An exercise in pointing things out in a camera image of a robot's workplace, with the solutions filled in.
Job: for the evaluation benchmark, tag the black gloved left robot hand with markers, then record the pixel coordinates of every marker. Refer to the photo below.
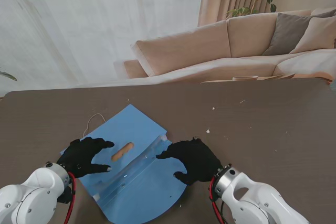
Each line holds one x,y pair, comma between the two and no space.
78,158

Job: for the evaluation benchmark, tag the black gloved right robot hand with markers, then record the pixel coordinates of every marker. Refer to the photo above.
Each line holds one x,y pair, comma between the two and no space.
199,163

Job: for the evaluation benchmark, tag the dark green plant leaf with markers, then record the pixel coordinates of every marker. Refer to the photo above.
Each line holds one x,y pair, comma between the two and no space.
9,75

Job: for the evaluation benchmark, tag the white sheer curtain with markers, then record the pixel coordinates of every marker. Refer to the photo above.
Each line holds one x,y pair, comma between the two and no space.
92,24

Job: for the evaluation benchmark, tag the beige fabric sofa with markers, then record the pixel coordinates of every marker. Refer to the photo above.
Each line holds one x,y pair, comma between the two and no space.
183,48

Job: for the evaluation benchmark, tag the blue plastic file folder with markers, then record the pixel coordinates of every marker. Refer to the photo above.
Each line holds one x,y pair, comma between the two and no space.
141,187

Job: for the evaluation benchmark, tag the beige sofa cushion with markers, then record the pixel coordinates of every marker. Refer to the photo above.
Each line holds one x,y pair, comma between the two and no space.
316,35

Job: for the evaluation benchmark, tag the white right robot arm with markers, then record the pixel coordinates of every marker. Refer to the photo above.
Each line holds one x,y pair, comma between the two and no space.
257,200

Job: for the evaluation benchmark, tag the brown kraft paper envelope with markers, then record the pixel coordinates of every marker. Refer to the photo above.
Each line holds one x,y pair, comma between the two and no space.
122,152

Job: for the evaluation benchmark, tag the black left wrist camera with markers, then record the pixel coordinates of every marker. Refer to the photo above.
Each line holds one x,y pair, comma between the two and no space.
65,195

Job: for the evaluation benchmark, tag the grey sofa cushion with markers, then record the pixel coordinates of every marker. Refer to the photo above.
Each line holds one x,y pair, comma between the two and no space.
287,32

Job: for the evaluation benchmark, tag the brown cardboard sheet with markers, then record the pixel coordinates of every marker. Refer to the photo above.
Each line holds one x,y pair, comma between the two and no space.
274,76

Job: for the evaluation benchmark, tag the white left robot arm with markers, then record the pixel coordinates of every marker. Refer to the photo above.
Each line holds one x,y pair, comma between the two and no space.
34,195

